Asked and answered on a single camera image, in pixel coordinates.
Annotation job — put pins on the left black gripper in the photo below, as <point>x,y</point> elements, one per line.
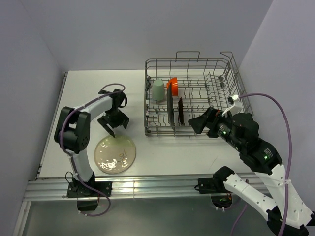
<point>122,120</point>

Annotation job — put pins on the red floral small plate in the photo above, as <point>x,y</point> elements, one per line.
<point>181,112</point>

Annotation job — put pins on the black square floral plate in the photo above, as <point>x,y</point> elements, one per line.
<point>170,106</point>

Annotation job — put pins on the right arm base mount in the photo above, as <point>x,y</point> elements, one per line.
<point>221,199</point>

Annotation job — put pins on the grey wire dish rack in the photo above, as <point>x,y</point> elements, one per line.
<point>202,83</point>

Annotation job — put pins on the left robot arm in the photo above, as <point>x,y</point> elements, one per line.
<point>73,133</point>

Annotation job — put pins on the green cup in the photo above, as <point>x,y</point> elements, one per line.
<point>158,91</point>

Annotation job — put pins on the cream green round plate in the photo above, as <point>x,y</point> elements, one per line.
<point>114,155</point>

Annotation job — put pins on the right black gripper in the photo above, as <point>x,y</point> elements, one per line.
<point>210,117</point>

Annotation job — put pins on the orange bowl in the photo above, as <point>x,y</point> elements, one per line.
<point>173,84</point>

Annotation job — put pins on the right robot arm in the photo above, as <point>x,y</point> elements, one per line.
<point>241,132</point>

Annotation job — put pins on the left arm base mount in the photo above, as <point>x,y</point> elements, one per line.
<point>87,200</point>

